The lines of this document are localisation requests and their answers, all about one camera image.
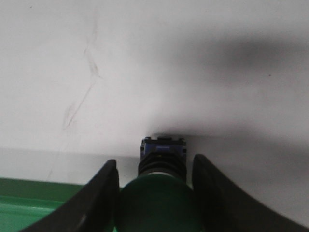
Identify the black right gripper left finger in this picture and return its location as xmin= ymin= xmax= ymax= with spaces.
xmin=21 ymin=159 xmax=120 ymax=232

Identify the green mushroom push button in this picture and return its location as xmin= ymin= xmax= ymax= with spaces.
xmin=114 ymin=136 xmax=202 ymax=232

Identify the green plastic tray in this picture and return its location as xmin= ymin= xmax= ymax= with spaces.
xmin=0 ymin=178 xmax=86 ymax=232

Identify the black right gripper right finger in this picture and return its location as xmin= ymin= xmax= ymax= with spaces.
xmin=192 ymin=154 xmax=309 ymax=232

